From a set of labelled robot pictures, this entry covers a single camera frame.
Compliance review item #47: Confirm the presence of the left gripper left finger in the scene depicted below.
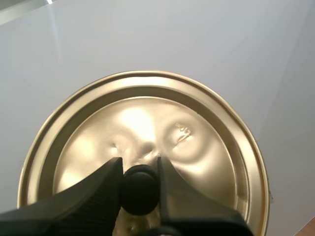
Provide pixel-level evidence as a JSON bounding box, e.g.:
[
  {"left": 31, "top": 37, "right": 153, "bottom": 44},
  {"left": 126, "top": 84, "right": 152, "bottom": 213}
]
[{"left": 0, "top": 156, "right": 123, "bottom": 236}]

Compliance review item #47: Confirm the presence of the gold pot lid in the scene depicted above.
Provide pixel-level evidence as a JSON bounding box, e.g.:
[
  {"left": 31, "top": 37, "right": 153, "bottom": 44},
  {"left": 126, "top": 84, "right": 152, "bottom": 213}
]
[{"left": 16, "top": 70, "right": 269, "bottom": 236}]

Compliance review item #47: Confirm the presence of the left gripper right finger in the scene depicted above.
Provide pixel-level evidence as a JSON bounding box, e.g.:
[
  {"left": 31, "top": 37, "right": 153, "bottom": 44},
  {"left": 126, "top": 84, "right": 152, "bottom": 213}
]
[{"left": 157, "top": 156, "right": 255, "bottom": 236}]

